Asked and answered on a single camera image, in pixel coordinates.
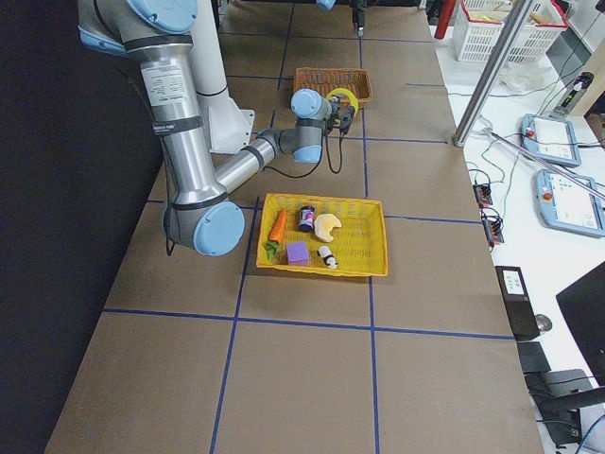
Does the lower teach pendant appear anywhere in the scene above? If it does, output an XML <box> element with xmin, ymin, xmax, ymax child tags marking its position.
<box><xmin>535</xmin><ymin>169</ymin><xmax>604</xmax><ymax>238</ymax></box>

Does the upper teach pendant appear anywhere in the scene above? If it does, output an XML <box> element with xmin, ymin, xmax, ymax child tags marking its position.
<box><xmin>520</xmin><ymin>113</ymin><xmax>581</xmax><ymax>167</ymax></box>

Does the purple foam block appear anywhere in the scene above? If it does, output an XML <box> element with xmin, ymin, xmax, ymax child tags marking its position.
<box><xmin>286</xmin><ymin>241</ymin><xmax>310</xmax><ymax>266</ymax></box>

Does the black monitor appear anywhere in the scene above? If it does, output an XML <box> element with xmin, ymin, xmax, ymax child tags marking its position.
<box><xmin>556</xmin><ymin>263</ymin><xmax>605</xmax><ymax>386</ymax></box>

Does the panda toy figure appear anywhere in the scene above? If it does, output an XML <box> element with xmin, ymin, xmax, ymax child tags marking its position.
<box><xmin>318</xmin><ymin>245</ymin><xmax>338</xmax><ymax>270</ymax></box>

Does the small dark can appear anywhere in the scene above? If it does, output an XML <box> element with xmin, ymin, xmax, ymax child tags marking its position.
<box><xmin>298</xmin><ymin>205</ymin><xmax>316</xmax><ymax>233</ymax></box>

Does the yellow tape roll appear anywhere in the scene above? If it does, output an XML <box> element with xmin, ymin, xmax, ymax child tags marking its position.
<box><xmin>325</xmin><ymin>87</ymin><xmax>360</xmax><ymax>112</ymax></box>

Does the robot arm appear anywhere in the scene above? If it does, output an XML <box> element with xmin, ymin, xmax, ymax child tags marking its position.
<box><xmin>78</xmin><ymin>1</ymin><xmax>355</xmax><ymax>256</ymax></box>
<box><xmin>315</xmin><ymin>0</ymin><xmax>376</xmax><ymax>38</ymax></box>

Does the black box device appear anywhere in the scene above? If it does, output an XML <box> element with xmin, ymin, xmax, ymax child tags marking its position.
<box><xmin>494</xmin><ymin>266</ymin><xmax>540</xmax><ymax>341</ymax></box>

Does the red cylinder object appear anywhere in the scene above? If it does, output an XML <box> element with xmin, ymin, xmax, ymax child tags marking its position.
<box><xmin>434</xmin><ymin>0</ymin><xmax>457</xmax><ymax>40</ymax></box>

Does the brown wicker basket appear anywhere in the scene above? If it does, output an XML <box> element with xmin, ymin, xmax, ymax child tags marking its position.
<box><xmin>293</xmin><ymin>67</ymin><xmax>373</xmax><ymax>108</ymax></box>

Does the teach pendant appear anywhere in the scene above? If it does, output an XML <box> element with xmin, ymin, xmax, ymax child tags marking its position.
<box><xmin>535</xmin><ymin>169</ymin><xmax>604</xmax><ymax>238</ymax></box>
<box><xmin>520</xmin><ymin>113</ymin><xmax>581</xmax><ymax>167</ymax></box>

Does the white plastic crate red rim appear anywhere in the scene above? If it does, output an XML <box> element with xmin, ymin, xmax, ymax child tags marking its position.
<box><xmin>453</xmin><ymin>1</ymin><xmax>513</xmax><ymax>63</ymax></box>

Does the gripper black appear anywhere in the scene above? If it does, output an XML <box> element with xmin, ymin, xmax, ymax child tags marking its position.
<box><xmin>329</xmin><ymin>98</ymin><xmax>355</xmax><ymax>132</ymax></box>
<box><xmin>350</xmin><ymin>0</ymin><xmax>378</xmax><ymax>37</ymax></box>

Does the orange carrot toy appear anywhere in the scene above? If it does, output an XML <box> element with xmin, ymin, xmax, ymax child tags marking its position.
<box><xmin>268</xmin><ymin>209</ymin><xmax>287</xmax><ymax>244</ymax></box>

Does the yellow woven plastic basket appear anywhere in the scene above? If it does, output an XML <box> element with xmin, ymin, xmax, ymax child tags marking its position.
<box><xmin>256</xmin><ymin>193</ymin><xmax>389</xmax><ymax>277</ymax></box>

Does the cream croissant toy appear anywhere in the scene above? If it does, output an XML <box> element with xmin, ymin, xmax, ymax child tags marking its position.
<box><xmin>314</xmin><ymin>213</ymin><xmax>342</xmax><ymax>243</ymax></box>

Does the aluminium frame post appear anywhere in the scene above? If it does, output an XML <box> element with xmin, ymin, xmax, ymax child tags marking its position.
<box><xmin>453</xmin><ymin>0</ymin><xmax>534</xmax><ymax>148</ymax></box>

